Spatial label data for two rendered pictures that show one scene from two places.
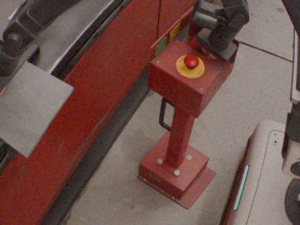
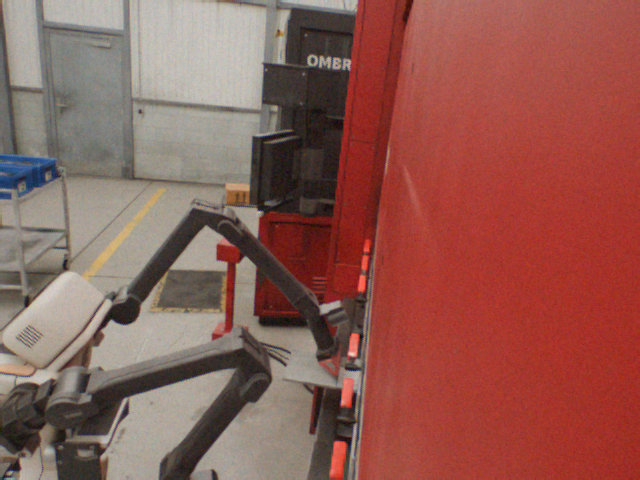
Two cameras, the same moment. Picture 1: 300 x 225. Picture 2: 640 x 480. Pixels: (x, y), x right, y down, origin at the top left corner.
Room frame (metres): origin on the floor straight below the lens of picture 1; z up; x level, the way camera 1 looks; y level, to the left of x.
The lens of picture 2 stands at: (1.77, -0.22, 1.91)
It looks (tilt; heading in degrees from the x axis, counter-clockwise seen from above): 19 degrees down; 160
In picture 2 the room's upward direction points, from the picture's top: 6 degrees clockwise
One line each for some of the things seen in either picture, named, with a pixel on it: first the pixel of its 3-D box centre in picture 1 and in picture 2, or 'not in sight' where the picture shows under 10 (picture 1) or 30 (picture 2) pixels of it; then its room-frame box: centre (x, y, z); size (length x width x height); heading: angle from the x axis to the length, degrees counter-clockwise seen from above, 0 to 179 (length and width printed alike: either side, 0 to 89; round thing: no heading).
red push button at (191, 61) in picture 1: (191, 63); not in sight; (0.73, -0.09, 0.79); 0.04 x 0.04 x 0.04
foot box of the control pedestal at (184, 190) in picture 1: (179, 170); not in sight; (0.76, -0.13, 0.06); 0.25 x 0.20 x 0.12; 59
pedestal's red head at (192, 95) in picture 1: (195, 59); not in sight; (0.77, -0.10, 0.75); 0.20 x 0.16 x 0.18; 149
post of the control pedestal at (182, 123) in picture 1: (182, 125); not in sight; (0.77, -0.10, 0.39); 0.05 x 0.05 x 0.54; 59
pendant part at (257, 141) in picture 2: not in sight; (278, 166); (-0.84, 0.41, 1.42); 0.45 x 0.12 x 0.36; 142
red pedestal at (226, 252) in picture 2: not in sight; (230, 292); (-1.37, 0.26, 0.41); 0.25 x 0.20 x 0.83; 65
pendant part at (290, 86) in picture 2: not in sight; (298, 148); (-0.83, 0.51, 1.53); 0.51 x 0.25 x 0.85; 142
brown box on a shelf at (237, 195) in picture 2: not in sight; (240, 193); (-1.72, 0.35, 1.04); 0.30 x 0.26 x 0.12; 168
